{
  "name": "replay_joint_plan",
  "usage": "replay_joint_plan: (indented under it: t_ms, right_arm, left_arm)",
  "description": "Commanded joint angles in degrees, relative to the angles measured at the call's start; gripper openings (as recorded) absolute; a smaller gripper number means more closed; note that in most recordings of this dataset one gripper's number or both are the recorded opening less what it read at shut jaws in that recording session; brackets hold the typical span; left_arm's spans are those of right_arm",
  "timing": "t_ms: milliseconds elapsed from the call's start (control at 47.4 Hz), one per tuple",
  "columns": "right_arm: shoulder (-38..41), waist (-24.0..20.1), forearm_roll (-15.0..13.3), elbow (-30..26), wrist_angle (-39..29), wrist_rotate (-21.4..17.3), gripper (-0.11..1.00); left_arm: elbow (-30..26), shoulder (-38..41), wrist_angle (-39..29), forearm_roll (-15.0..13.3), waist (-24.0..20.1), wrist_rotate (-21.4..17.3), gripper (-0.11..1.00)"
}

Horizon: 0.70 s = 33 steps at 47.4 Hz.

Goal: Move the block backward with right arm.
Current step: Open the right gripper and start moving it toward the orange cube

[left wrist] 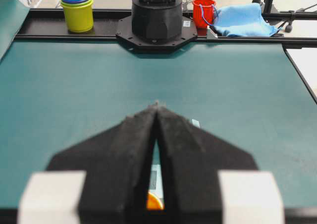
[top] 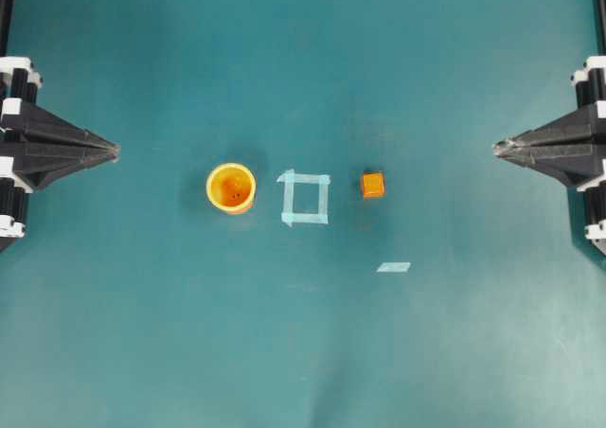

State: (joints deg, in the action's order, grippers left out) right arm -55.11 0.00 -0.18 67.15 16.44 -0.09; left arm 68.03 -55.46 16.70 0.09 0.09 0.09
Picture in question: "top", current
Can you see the light blue tape square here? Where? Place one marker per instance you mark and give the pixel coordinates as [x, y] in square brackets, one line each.
[305, 198]

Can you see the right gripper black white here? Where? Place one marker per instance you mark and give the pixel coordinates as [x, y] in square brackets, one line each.
[545, 149]

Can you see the small light blue tape strip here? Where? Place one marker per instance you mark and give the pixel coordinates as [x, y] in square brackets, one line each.
[394, 267]

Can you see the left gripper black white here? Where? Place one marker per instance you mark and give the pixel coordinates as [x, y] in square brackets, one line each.
[29, 167]

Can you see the orange cube block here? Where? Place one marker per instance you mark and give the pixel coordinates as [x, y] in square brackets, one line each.
[372, 185]

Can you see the black frame post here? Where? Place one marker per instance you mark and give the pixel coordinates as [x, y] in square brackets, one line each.
[600, 17]
[5, 20]

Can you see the black frame post left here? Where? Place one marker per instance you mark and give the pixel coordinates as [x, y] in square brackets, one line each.
[5, 20]

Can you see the yellow orange cup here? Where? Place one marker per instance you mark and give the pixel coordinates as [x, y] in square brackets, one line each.
[231, 187]

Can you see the black frame post right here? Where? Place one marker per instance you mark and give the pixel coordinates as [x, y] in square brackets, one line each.
[600, 17]

